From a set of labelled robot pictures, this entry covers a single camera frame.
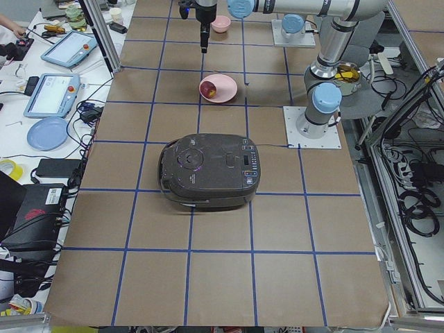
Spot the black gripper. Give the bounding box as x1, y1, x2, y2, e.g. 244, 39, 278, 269
195, 0, 218, 53

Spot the small pink bowl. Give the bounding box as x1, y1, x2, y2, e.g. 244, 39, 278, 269
211, 15, 231, 33

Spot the red apple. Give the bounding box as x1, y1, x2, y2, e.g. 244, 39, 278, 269
199, 80, 217, 99

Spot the pink plate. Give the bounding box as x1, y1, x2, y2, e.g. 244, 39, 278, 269
198, 74, 237, 103

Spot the glass bowl on stand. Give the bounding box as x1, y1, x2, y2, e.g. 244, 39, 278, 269
333, 62, 361, 96

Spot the blue plate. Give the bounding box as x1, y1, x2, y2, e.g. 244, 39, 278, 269
27, 117, 67, 151

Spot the blue teach pendant far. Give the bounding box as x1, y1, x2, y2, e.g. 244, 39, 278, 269
40, 31, 98, 69

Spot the blue teach pendant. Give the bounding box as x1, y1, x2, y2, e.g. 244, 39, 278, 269
40, 31, 98, 69
24, 74, 80, 119

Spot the dark grey rice cooker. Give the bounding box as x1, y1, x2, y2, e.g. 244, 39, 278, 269
157, 133, 261, 209

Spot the blue teach pendant near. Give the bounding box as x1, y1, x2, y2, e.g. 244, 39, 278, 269
24, 74, 80, 119

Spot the black power brick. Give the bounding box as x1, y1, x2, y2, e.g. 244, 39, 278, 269
35, 159, 80, 178

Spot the yellow tape roll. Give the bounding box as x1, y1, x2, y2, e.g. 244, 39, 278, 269
0, 159, 24, 181

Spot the black laptop box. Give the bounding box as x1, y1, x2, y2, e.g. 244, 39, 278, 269
1, 183, 68, 251

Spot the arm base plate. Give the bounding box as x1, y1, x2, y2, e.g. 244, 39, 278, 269
271, 19, 316, 49
283, 106, 341, 149

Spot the aluminium frame post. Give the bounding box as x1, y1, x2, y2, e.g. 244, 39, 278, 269
79, 0, 121, 74

